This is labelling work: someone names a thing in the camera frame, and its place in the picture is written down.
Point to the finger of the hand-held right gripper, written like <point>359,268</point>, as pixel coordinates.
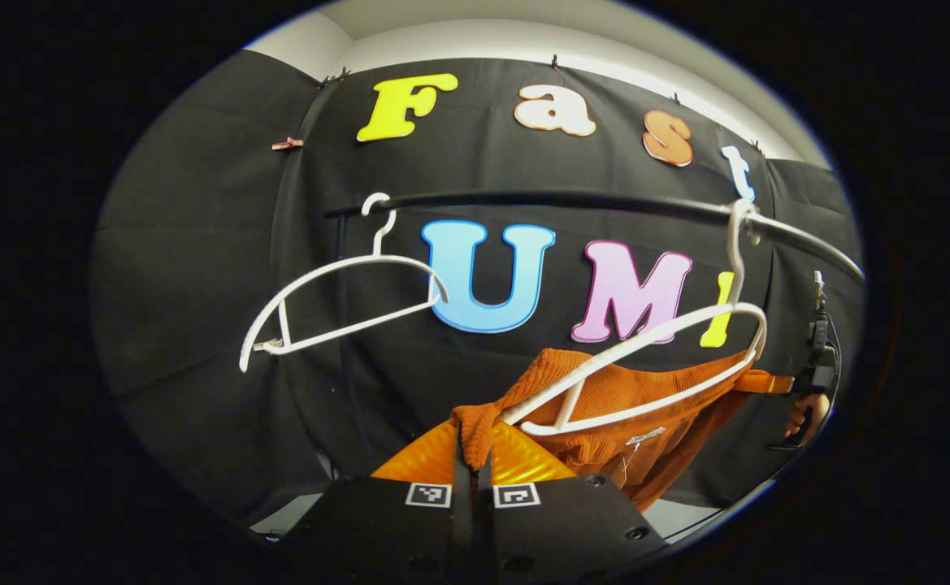
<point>763,383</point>

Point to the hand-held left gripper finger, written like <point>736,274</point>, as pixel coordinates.
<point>465,528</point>
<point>484,536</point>

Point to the white plastic hanger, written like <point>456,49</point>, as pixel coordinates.
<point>336,268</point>
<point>645,337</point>

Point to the black clothes rack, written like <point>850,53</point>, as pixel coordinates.
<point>564,197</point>

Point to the pink clip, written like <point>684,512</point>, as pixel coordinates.
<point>288,144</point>

